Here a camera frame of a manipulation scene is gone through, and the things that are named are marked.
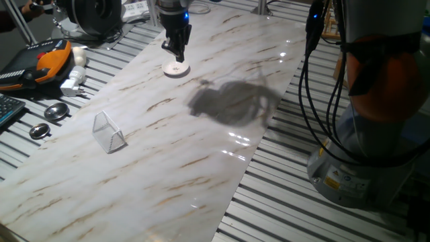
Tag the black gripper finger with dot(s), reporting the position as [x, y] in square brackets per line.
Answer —
[186, 35]
[173, 45]

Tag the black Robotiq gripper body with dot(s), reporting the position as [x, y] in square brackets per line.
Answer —
[174, 27]

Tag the white plate with berry print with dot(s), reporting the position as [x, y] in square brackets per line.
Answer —
[174, 70]

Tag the person's forearm dark sleeve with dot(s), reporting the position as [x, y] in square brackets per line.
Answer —
[10, 21]

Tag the person's bare hand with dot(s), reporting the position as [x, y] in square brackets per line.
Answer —
[33, 10]

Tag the white power strip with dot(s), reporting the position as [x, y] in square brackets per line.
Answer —
[134, 10]

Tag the black round spool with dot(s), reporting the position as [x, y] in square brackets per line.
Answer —
[94, 15]

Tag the white egg-shaped object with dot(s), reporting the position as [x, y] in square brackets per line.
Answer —
[79, 55]

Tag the white power adapter plug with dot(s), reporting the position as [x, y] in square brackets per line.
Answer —
[72, 82]

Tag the marble pattern mat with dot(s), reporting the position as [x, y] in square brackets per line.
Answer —
[151, 168]

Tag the large round steel dish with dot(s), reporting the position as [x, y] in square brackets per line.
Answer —
[56, 111]

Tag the orange black teach pendant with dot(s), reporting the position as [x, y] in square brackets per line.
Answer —
[33, 64]

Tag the small wooden rack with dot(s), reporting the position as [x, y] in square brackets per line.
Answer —
[331, 25]

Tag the thin aluminium bar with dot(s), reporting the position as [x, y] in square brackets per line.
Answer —
[20, 21]

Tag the small round steel dish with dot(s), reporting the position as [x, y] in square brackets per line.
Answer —
[39, 131]

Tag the black computer keyboard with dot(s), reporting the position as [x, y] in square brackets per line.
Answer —
[8, 109]

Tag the aluminium frame post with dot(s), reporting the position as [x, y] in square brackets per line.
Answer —
[152, 13]
[262, 6]

